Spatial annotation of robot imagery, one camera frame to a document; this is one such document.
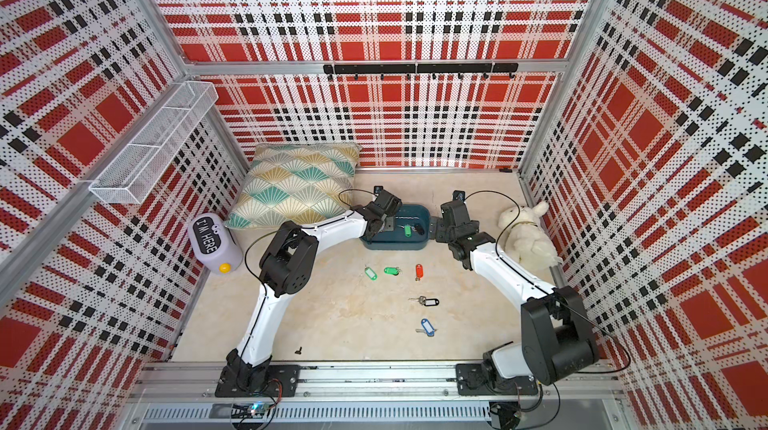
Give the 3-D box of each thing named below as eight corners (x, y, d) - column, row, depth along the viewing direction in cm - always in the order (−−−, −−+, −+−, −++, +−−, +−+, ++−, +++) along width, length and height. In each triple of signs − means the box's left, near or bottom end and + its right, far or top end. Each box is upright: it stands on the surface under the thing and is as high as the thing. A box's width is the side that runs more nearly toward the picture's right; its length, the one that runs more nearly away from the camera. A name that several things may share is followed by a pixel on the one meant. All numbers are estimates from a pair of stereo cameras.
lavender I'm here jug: (217, 286, 93) (197, 270, 84) (204, 237, 104) (185, 218, 96) (248, 271, 96) (232, 253, 87) (232, 225, 108) (217, 205, 99)
